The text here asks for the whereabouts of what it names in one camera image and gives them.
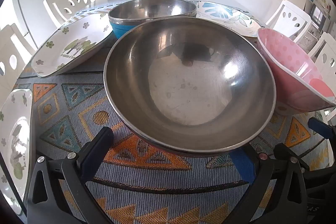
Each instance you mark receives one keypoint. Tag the blue leaf round plate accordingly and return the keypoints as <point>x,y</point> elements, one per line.
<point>228,17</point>

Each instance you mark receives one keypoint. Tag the white chair right side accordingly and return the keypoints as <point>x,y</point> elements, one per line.
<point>290,21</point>

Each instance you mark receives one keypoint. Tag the patterned blue table mat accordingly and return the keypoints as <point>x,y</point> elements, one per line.
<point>136,183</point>

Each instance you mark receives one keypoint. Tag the white chair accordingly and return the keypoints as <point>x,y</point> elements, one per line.
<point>290,21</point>
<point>324,54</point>
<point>15,54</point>
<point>62,10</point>

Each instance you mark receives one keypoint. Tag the pink polka dot bowl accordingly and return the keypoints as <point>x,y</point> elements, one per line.
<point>299,84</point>

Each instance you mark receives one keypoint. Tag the forest print square plate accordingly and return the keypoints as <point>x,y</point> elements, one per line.
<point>72,44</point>

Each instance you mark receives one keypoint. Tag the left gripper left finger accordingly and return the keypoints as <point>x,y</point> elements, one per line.
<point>81,169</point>

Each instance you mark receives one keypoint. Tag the blue steel bowl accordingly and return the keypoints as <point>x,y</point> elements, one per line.
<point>126,16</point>

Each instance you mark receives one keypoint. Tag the white chair far left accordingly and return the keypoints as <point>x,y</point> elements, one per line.
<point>62,10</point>

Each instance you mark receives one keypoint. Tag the white chair near left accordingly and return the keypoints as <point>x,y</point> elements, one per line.
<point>15,54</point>

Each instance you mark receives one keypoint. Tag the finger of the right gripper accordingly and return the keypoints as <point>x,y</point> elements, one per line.
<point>325,130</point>

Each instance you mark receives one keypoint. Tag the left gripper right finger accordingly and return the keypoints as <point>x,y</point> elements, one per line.
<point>256,169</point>

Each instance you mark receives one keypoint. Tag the white refrigerator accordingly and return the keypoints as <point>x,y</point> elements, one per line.
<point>35,19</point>

